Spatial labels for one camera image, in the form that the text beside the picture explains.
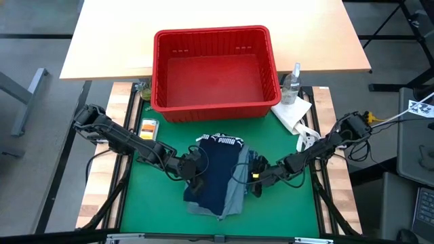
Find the black keyboard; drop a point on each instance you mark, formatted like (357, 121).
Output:
(424, 210)

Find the black monitor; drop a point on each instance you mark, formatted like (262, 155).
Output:
(415, 145)

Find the black computer mouse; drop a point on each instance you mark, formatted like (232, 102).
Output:
(407, 236)

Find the dark grey cabinet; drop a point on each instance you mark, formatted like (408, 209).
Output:
(383, 206)

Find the clear box with orange label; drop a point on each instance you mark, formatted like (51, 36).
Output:
(150, 128)

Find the black desk leg frame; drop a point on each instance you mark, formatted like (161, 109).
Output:
(390, 20)

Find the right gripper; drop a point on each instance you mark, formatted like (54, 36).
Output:
(269, 174)

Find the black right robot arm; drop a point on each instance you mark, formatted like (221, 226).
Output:
(322, 145)

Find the red plastic laundry bin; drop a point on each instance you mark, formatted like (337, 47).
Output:
(217, 78)

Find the grey garment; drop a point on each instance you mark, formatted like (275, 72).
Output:
(237, 196)

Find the silver metal bar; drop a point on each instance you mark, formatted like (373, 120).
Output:
(162, 238)

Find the printed paper sheet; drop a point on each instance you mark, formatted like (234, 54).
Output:
(420, 109)

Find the small potted succulent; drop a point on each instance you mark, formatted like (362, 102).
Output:
(146, 93)

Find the grey desk leg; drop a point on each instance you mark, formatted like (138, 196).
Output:
(27, 98)

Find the dark navy garment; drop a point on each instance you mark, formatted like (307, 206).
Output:
(220, 169)

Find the beige wooden desk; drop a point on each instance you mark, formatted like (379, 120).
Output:
(203, 13)

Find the clear spray bottle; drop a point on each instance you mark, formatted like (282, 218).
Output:
(290, 88)

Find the black aluminium table frame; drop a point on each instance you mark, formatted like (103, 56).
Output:
(128, 108)

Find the white tote bag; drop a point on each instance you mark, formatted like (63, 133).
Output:
(291, 112)

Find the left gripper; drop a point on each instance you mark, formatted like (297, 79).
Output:
(190, 166)

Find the black diagonal frame strut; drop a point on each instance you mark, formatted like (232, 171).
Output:
(334, 210)
(105, 203)

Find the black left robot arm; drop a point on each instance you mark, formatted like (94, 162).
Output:
(129, 139)

